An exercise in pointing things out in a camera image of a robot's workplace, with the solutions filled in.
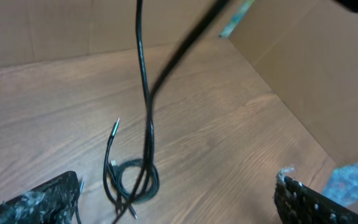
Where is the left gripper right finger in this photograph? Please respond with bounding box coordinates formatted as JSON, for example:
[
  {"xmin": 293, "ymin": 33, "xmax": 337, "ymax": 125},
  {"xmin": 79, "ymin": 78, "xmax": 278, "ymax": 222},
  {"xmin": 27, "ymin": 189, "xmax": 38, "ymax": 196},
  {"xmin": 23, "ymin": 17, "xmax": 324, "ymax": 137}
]
[{"xmin": 273, "ymin": 174, "xmax": 358, "ymax": 224}]

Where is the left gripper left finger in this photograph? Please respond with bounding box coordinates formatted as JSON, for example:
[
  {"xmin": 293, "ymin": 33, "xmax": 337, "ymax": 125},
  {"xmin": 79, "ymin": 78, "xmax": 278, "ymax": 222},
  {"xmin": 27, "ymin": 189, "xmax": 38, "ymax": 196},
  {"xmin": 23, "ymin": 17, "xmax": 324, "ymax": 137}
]
[{"xmin": 0, "ymin": 170, "xmax": 80, "ymax": 224}]

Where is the cardboard side wall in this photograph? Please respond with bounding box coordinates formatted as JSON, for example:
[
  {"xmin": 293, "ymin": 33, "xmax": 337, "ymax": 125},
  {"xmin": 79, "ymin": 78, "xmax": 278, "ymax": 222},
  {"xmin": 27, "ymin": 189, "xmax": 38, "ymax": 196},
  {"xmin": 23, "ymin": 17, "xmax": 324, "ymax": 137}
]
[{"xmin": 230, "ymin": 0, "xmax": 358, "ymax": 166}]

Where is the cardboard back wall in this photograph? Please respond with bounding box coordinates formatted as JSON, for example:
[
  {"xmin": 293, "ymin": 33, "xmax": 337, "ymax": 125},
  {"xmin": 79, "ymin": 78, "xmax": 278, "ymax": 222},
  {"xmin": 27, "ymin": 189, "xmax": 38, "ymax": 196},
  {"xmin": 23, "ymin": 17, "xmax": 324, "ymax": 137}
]
[{"xmin": 0, "ymin": 0, "xmax": 248, "ymax": 71}]

